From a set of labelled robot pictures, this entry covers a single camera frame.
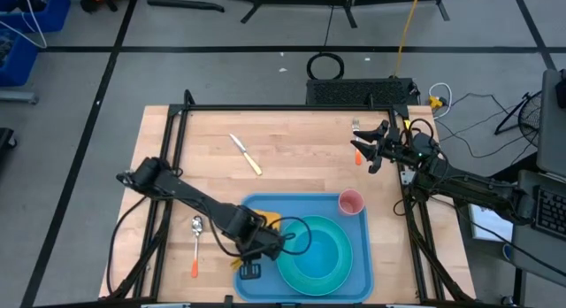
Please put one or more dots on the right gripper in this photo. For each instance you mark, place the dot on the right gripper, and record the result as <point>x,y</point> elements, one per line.
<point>391,144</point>

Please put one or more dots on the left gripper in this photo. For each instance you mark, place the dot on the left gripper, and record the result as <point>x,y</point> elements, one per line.
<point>265,248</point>

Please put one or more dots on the yellow cloth napkin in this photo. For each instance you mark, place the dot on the yellow cloth napkin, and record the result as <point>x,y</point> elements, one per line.
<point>270,217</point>

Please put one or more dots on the blue bowl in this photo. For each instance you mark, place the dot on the blue bowl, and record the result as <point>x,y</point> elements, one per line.
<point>316,255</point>

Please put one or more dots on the teal plate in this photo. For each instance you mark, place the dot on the teal plate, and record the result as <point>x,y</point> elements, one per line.
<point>309,287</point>

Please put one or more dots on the pink cup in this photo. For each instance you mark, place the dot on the pink cup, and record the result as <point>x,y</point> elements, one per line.
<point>351,202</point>

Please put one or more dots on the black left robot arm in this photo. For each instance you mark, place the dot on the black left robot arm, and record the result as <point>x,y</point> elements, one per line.
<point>185,193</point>

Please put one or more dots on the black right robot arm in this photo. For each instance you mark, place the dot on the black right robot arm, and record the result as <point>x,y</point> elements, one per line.
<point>468,186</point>

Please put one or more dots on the blue plastic tray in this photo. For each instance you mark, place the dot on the blue plastic tray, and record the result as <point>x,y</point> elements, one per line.
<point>305,204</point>

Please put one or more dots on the black perforated computer case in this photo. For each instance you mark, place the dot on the black perforated computer case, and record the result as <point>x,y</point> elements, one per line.
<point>354,92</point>

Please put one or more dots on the yellow plug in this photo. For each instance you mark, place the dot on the yellow plug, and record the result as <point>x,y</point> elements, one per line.
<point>435,103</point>

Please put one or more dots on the white printed box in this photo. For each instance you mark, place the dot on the white printed box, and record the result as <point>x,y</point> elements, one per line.
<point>491,230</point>

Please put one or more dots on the black cart bar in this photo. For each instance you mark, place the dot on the black cart bar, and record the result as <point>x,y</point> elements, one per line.
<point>526,162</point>

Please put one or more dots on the grey laptop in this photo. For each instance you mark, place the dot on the grey laptop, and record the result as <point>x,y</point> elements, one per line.
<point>552,135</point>

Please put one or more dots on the black object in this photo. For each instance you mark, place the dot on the black object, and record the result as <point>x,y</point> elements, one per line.
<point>5,142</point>

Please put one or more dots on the grey flat bar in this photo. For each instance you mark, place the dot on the grey flat bar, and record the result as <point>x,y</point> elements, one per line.
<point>17,97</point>

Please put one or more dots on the blue storage bin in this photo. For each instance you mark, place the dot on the blue storage bin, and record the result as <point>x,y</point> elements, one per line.
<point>22,64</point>
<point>57,16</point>

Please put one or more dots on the black metal frame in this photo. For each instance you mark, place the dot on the black metal frame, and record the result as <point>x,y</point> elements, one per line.
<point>287,107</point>

